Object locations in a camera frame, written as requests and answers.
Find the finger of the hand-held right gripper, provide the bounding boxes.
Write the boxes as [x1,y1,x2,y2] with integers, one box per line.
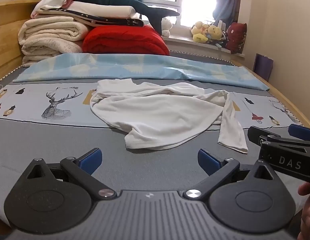
[289,124,310,143]
[247,126,282,147]

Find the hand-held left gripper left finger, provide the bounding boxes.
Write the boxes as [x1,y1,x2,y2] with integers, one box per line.
[25,148,117,200]

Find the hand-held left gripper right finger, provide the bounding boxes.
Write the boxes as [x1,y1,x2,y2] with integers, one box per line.
[183,149,279,201]

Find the white long-sleeve shirt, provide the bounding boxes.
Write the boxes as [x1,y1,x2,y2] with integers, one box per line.
[89,79,248,154]

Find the person's right hand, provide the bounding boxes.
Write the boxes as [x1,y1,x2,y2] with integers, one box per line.
[297,181,310,240]

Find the grey deer-print bed sheet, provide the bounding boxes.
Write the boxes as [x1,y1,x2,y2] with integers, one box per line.
[0,64,310,227]

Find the light blue patterned blanket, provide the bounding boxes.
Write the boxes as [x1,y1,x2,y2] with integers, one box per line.
[13,53,270,92]

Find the dark red cushion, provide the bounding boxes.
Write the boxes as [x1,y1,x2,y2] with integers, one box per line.
[225,22,247,55]

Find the yellow-headed plush doll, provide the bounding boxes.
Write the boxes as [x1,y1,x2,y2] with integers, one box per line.
[206,25,229,47]

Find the windowsill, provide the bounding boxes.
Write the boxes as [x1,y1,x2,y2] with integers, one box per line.
[167,26,245,60]

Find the pale yellow pink plush toy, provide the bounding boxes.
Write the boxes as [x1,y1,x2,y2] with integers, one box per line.
[190,21,210,35]

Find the red folded quilt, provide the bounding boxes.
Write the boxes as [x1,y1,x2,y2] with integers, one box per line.
[82,25,170,56]

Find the cream folded blanket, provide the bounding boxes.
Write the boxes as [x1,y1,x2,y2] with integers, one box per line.
[18,16,90,68]

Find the white plush toy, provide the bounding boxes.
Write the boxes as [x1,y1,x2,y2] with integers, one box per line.
[160,17,173,37]

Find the wooden headboard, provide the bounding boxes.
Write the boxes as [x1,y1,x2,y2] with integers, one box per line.
[0,0,42,80]

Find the window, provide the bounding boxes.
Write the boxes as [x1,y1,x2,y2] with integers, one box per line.
[141,0,223,28]

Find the white pillow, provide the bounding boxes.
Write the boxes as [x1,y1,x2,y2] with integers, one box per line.
[67,1,137,19]

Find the dark teal shark plush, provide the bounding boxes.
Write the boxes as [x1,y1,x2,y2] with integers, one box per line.
[75,0,181,36]

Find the wooden bed frame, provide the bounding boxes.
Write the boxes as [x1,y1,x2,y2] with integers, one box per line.
[230,60,310,130]

